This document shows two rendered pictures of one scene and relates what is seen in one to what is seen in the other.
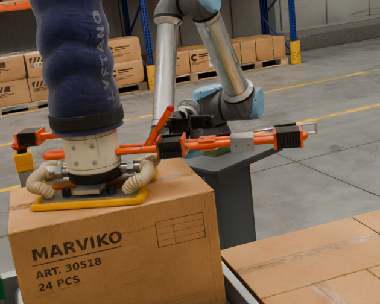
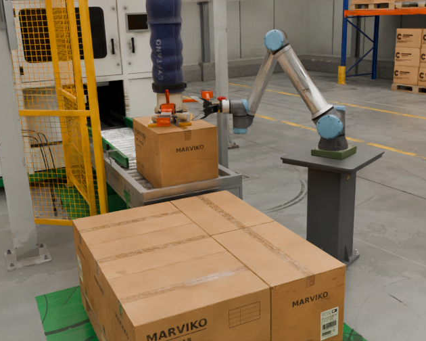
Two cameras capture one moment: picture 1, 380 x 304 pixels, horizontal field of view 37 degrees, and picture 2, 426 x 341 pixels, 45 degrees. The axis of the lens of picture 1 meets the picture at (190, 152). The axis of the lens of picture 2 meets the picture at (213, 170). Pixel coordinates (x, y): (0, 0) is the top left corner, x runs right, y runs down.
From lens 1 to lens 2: 350 cm
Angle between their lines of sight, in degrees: 77
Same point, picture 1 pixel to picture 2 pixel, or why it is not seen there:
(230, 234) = (313, 216)
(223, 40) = (287, 70)
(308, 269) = (197, 210)
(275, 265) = (205, 202)
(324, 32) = not seen: outside the picture
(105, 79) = (160, 70)
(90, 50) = (155, 55)
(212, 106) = not seen: hidden behind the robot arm
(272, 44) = not seen: outside the picture
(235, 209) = (320, 200)
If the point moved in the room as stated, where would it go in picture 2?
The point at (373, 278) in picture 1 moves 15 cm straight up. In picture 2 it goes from (182, 224) to (180, 198)
